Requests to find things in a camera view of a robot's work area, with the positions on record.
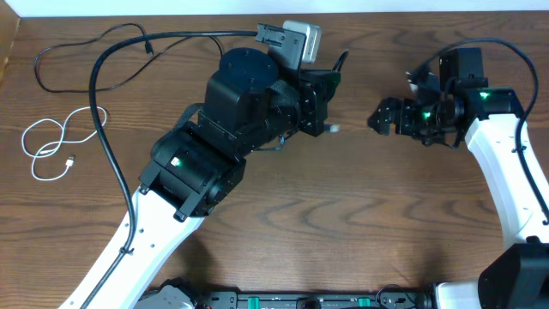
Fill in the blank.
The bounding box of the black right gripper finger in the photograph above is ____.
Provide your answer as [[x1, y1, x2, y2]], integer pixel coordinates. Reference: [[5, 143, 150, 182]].
[[367, 113, 395, 136], [369, 97, 402, 123]]

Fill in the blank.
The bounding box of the white USB cable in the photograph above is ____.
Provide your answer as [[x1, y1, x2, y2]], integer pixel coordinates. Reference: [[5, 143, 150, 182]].
[[21, 105, 109, 182]]

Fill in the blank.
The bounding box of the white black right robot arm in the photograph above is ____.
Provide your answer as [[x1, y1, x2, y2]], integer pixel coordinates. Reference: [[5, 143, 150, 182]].
[[367, 73, 548, 308]]

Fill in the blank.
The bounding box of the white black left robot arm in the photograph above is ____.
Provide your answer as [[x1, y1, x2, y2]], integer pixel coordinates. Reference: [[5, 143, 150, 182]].
[[64, 48, 341, 308]]

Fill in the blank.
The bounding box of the brown cardboard panel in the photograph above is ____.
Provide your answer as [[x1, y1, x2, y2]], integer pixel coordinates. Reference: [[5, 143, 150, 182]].
[[0, 0, 21, 80]]

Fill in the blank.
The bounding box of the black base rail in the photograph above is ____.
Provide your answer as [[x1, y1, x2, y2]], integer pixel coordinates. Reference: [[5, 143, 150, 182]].
[[195, 286, 437, 309]]

